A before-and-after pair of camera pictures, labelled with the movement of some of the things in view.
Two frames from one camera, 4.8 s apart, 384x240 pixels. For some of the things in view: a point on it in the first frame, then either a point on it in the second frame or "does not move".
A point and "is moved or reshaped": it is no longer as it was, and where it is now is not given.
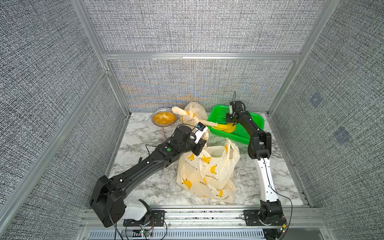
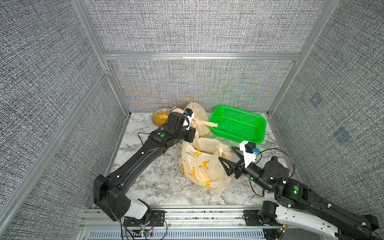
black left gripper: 199,146 to 191,132
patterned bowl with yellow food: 164,117 does not move
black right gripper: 227,119 to 236,168
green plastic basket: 217,114 does not move
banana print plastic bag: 194,112 does not move
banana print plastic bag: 210,175 is moved or reshaped
